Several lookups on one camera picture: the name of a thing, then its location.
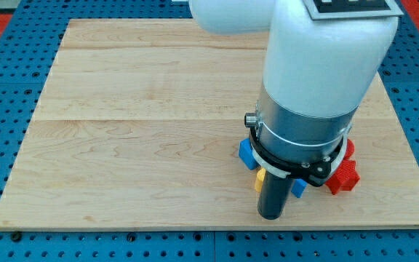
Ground yellow block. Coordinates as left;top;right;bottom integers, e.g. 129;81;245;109
254;167;266;193

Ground fiducial marker tag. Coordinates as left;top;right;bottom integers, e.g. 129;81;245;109
303;0;403;20

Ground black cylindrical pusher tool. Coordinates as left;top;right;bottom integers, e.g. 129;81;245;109
258;172;294;220

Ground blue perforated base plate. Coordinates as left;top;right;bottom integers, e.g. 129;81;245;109
0;0;419;261

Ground red star block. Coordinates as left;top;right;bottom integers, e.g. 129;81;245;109
325;139;361;195

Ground black white mounting ring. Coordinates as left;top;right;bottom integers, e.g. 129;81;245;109
248;127;348;188

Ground small blue block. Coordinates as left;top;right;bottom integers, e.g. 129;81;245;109
291;179;308;198

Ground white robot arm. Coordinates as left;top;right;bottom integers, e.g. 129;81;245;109
188;0;402;163

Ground blue block left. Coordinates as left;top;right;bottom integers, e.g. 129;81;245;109
239;138;259;170

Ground wooden board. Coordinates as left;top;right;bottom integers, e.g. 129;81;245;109
0;19;419;232

